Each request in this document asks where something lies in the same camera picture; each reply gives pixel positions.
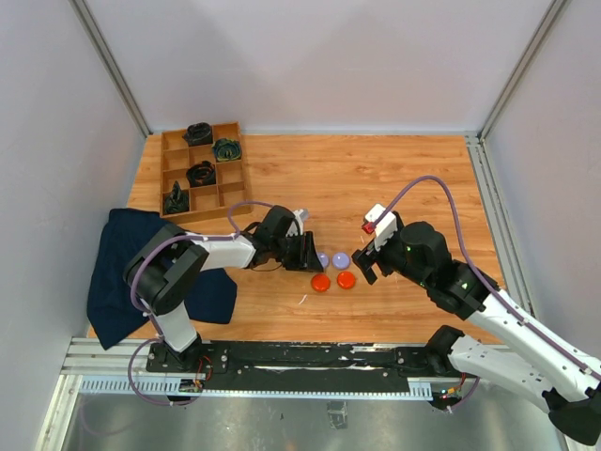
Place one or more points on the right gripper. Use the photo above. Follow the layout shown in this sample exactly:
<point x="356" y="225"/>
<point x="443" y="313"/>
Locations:
<point x="365" y="260"/>

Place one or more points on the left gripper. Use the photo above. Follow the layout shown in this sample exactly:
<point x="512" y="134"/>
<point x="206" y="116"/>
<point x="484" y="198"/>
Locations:
<point x="313" y="263"/>

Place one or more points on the purple earbud case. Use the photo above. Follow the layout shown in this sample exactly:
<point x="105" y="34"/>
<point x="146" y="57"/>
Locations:
<point x="323" y="259"/>
<point x="340" y="261"/>

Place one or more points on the orange earbud case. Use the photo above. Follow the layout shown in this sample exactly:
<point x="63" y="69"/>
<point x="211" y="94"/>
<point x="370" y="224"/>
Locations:
<point x="346" y="280"/>
<point x="320" y="282"/>

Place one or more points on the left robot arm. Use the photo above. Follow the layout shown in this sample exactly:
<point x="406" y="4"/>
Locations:
<point x="163" y="273"/>

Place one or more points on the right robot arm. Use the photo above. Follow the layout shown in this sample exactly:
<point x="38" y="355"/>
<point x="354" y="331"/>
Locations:
<point x="540" y="366"/>

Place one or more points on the wooden compartment tray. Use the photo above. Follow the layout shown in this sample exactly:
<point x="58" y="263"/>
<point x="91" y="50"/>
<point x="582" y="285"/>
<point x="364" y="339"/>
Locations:
<point x="207" y="202"/>

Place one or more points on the rolled black orange tie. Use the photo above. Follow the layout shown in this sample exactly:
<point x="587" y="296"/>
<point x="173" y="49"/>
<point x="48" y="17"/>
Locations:
<point x="201" y="174"/>

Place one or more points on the rolled green patterned tie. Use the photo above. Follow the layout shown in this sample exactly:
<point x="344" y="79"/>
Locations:
<point x="226" y="150"/>

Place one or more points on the folded dark tie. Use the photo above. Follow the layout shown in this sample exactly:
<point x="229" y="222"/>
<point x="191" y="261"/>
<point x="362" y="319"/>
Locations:
<point x="177" y="201"/>

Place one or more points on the rolled black tie top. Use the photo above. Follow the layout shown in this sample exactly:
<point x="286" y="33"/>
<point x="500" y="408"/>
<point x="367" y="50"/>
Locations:
<point x="198" y="134"/>

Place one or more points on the dark blue cloth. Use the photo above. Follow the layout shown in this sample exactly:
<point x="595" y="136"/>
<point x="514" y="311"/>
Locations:
<point x="109" y="309"/>

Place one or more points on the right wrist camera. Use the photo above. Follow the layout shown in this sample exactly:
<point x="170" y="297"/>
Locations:
<point x="381" y="225"/>

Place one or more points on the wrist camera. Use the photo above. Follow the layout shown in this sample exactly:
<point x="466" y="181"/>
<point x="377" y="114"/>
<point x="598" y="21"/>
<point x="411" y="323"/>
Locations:
<point x="297" y="226"/>
<point x="381" y="225"/>

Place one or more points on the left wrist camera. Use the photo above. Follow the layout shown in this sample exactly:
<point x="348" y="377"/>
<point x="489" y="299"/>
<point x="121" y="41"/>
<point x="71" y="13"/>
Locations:
<point x="297" y="226"/>

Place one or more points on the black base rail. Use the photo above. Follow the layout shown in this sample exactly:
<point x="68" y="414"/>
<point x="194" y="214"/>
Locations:
<point x="295" y="367"/>

